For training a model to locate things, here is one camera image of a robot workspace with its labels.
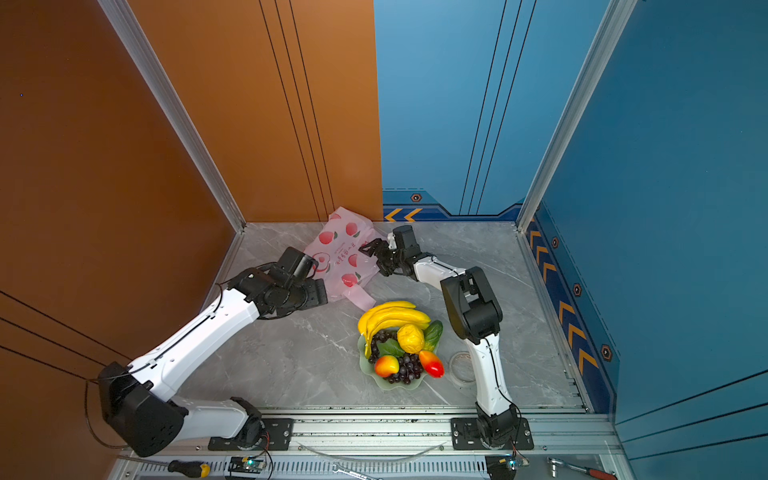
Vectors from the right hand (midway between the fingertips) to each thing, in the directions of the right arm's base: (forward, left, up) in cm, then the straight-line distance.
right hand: (365, 255), depth 98 cm
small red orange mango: (-35, -20, -2) cm, 40 cm away
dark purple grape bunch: (-29, -7, -1) cm, 30 cm away
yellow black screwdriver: (-56, +40, -9) cm, 70 cm away
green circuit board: (-55, +26, -12) cm, 62 cm away
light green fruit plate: (-35, -3, -6) cm, 35 cm away
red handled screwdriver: (-56, -56, -11) cm, 80 cm away
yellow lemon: (-30, -14, +3) cm, 33 cm away
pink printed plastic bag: (-6, +6, +2) cm, 9 cm away
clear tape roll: (-32, -29, -11) cm, 45 cm away
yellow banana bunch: (-22, -8, +1) cm, 23 cm away
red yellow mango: (-36, -8, 0) cm, 37 cm away
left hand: (-19, +11, +7) cm, 23 cm away
